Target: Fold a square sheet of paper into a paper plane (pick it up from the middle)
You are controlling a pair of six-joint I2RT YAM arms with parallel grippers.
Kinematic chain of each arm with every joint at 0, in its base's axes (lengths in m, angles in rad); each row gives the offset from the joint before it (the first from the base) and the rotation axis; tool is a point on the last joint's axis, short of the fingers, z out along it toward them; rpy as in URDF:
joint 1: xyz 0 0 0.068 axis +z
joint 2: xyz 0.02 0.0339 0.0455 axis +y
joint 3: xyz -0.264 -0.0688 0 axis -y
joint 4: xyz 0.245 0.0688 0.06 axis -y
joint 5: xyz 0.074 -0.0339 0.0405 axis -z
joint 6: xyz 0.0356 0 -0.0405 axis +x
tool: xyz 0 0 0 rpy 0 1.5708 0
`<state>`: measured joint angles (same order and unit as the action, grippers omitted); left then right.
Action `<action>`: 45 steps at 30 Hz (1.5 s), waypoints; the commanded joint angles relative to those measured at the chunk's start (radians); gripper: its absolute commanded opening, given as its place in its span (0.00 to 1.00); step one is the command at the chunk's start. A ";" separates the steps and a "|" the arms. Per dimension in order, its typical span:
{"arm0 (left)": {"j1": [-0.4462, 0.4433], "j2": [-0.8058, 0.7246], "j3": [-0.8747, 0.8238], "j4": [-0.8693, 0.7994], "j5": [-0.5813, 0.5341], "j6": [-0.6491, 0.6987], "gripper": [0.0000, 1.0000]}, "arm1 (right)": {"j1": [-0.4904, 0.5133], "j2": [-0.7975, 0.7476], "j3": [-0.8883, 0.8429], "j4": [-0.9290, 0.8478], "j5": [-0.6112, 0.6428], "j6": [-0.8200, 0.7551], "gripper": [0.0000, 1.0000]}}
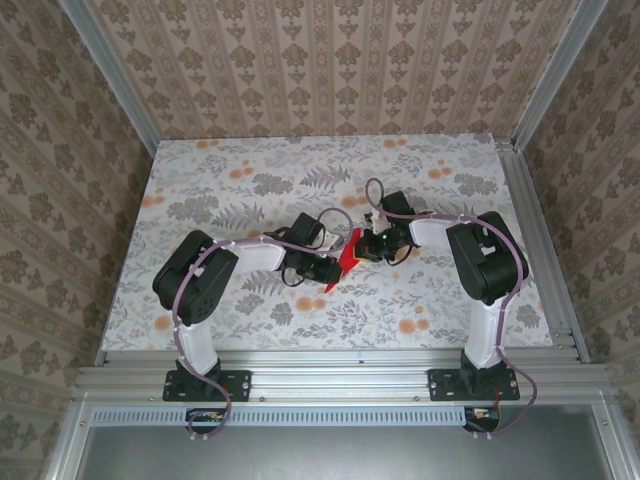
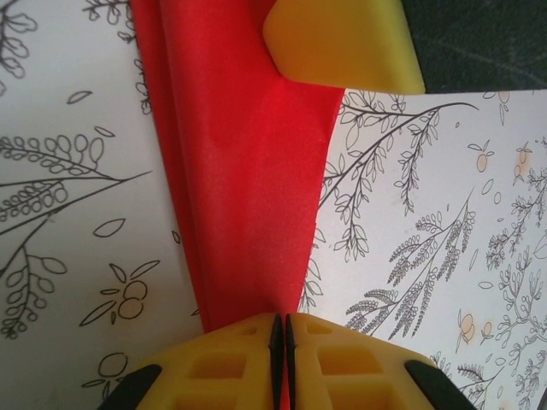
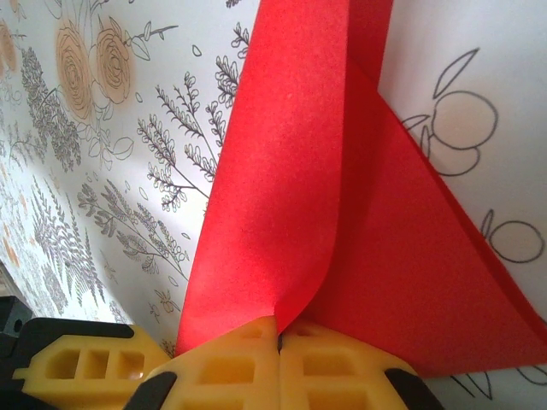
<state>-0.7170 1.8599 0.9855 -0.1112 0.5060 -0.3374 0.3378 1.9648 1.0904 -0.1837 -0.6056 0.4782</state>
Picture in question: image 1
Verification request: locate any floral patterned table cover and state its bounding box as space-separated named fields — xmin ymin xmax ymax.
xmin=99 ymin=133 xmax=557 ymax=351

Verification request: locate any aluminium base beam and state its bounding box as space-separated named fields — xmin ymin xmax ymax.
xmin=74 ymin=348 xmax=609 ymax=401

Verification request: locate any grey metal panel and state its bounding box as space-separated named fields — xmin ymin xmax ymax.
xmin=44 ymin=403 xmax=640 ymax=480

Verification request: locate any small electronics board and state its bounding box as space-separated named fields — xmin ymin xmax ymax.
xmin=185 ymin=407 xmax=225 ymax=434
xmin=462 ymin=405 xmax=502 ymax=433

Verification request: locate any grey slotted cable duct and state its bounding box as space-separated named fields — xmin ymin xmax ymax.
xmin=92 ymin=405 xmax=469 ymax=427

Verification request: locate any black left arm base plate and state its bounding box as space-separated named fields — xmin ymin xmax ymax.
xmin=162 ymin=368 xmax=252 ymax=403

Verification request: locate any aluminium side rail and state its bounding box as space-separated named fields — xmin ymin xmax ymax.
xmin=494 ymin=139 xmax=591 ymax=364

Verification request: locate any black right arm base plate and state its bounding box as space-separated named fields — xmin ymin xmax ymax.
xmin=427 ymin=368 xmax=521 ymax=402

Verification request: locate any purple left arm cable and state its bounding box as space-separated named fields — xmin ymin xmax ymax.
xmin=172 ymin=207 xmax=352 ymax=444

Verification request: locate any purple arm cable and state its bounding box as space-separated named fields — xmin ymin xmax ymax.
xmin=364 ymin=177 xmax=539 ymax=441
xmin=172 ymin=207 xmax=352 ymax=444

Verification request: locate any aluminium frame post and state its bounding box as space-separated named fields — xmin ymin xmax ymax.
xmin=510 ymin=0 xmax=609 ymax=151
xmin=58 ymin=0 xmax=159 ymax=156

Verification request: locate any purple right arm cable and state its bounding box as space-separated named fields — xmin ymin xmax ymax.
xmin=364 ymin=177 xmax=539 ymax=441

